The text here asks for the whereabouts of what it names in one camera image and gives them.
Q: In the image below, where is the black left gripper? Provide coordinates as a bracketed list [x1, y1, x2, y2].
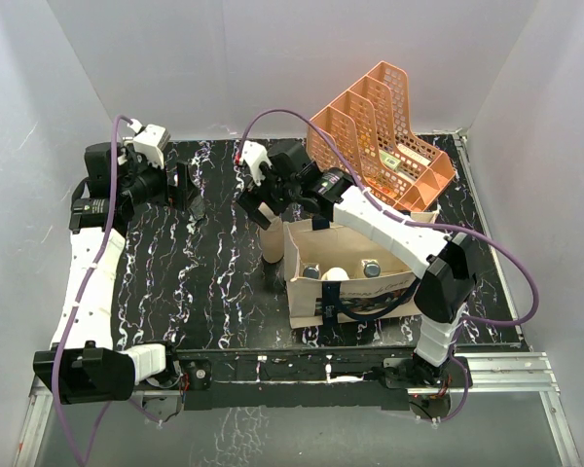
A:
[119, 147, 199, 211]

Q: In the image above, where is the beige pump bottle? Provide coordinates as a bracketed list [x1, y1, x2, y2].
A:
[260, 217, 284, 264]

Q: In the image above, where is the small clear square bottle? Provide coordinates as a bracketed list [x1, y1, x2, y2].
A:
[302, 263, 321, 280]

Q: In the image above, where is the cream canvas tote bag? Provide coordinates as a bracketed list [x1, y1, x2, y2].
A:
[283, 220, 416, 329]

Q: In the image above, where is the cream round cap bottle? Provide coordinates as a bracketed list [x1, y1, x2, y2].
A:
[321, 267, 349, 281]

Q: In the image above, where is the large clear square bottle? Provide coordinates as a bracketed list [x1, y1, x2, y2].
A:
[359, 259, 382, 278]

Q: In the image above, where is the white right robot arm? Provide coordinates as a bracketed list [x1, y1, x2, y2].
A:
[237, 140, 476, 386]

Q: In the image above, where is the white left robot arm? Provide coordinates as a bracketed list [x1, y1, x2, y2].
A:
[33, 139, 198, 405]

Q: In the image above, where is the peach plastic file organizer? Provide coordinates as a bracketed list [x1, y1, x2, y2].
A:
[311, 61, 456, 212]

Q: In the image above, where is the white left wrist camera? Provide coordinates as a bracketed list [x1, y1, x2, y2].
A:
[128, 120, 170, 169]

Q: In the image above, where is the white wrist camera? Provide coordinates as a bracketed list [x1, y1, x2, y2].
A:
[128, 120, 170, 169]
[236, 140, 272, 186]

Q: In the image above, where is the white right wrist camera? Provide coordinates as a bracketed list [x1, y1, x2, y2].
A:
[236, 140, 272, 186]

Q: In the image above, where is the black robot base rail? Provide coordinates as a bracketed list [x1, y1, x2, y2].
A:
[126, 347, 473, 413]

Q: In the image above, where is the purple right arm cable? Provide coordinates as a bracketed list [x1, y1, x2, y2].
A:
[237, 107, 540, 423]

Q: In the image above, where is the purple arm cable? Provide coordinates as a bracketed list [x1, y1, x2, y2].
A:
[51, 114, 142, 466]
[237, 107, 540, 423]

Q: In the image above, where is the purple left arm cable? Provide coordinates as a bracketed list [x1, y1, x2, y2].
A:
[51, 114, 142, 466]

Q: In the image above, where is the aluminium table frame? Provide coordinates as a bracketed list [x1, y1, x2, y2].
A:
[14, 128, 583, 467]

